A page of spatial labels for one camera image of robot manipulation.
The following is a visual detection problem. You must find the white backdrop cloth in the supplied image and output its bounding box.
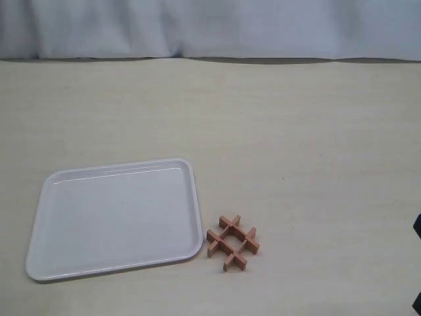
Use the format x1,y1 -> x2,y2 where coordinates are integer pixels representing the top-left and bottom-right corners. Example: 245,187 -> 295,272
1,1 -> 420,61

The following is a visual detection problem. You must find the notched wooden bar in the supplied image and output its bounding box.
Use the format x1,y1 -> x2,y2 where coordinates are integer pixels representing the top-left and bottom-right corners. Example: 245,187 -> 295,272
207,230 -> 247,272
230,227 -> 260,256
218,215 -> 260,255
206,215 -> 241,257

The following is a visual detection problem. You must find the white plastic tray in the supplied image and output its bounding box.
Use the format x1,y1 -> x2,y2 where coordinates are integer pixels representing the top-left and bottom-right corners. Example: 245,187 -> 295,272
25,158 -> 203,282

